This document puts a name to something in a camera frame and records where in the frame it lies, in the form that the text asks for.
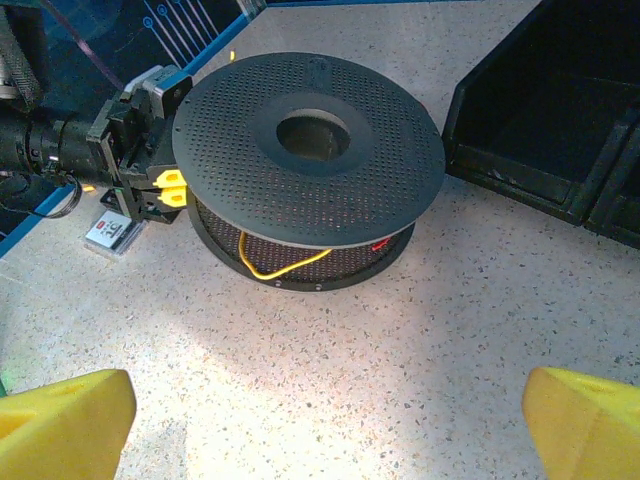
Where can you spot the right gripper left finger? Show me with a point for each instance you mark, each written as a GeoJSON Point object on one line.
{"type": "Point", "coordinates": [60, 430]}

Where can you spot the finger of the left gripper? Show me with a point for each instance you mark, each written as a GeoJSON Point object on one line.
{"type": "Point", "coordinates": [174, 197]}
{"type": "Point", "coordinates": [170, 178]}

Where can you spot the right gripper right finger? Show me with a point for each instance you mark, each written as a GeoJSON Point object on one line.
{"type": "Point", "coordinates": [585, 430]}

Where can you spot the black plastic bin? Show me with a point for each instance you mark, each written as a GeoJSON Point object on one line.
{"type": "Point", "coordinates": [550, 100]}

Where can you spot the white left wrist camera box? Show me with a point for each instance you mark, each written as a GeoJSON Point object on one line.
{"type": "Point", "coordinates": [160, 87]}

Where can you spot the small white card box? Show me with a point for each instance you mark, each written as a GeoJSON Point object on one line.
{"type": "Point", "coordinates": [112, 232]}

